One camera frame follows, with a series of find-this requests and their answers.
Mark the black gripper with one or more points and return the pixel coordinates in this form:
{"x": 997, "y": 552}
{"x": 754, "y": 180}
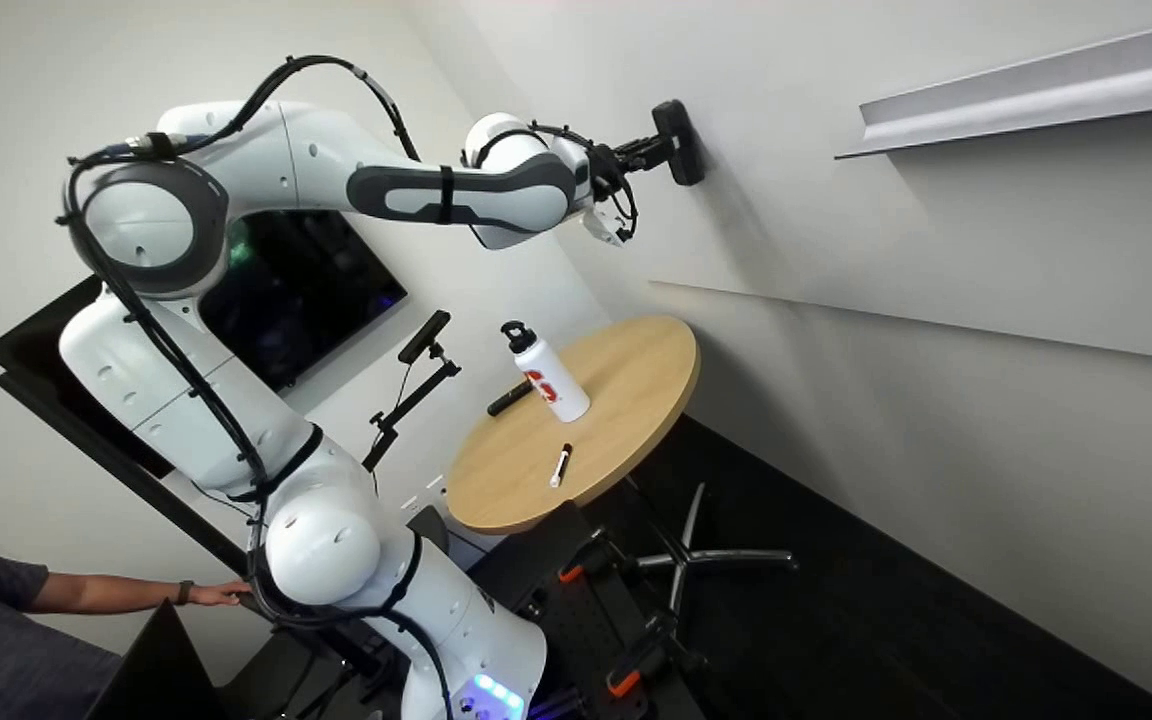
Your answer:
{"x": 610, "y": 160}

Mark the dark grey felt duster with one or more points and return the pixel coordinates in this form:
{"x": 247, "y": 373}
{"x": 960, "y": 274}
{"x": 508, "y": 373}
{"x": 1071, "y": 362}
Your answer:
{"x": 683, "y": 142}

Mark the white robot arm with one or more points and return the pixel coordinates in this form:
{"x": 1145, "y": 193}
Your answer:
{"x": 161, "y": 384}

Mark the bare person forearm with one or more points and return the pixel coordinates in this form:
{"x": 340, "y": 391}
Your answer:
{"x": 111, "y": 592}

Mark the hand with black wristband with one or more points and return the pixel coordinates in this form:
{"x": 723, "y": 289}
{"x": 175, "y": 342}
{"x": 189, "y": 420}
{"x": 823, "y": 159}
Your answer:
{"x": 222, "y": 592}

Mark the white bottle with black cap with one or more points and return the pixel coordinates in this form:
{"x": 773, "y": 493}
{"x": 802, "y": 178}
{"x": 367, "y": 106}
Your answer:
{"x": 554, "y": 381}

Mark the black and white marker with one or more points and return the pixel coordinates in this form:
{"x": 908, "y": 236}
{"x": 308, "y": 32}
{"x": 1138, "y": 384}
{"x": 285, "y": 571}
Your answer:
{"x": 561, "y": 465}

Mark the silver whiteboard tray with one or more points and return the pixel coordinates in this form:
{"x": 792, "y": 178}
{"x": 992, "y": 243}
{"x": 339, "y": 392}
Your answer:
{"x": 1041, "y": 102}

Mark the silver star table base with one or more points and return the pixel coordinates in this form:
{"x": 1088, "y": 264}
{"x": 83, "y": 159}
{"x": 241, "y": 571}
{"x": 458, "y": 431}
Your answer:
{"x": 692, "y": 558}

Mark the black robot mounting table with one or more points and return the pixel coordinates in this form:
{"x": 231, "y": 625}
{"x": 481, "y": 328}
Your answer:
{"x": 520, "y": 565}

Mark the black wristband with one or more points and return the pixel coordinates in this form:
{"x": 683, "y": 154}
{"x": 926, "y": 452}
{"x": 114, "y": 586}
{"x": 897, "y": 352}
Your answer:
{"x": 181, "y": 592}

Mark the black angular panel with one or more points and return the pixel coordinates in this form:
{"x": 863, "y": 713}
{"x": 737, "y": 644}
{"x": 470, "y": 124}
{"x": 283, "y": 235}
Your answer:
{"x": 156, "y": 674}

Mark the person in dark grey shirt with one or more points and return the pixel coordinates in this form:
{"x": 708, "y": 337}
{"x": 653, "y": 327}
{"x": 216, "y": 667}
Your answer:
{"x": 1, "y": 643}

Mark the black stereo camera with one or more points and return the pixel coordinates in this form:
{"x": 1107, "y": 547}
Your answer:
{"x": 427, "y": 337}

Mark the white wall whiteboard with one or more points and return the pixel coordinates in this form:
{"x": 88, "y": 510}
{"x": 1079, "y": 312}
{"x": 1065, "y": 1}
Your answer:
{"x": 939, "y": 243}

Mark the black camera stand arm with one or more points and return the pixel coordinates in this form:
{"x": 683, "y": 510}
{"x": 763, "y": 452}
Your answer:
{"x": 404, "y": 406}

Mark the large black wall screen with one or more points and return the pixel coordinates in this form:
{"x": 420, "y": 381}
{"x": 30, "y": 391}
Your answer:
{"x": 308, "y": 292}

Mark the black long rail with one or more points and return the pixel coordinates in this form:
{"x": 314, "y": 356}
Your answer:
{"x": 200, "y": 535}

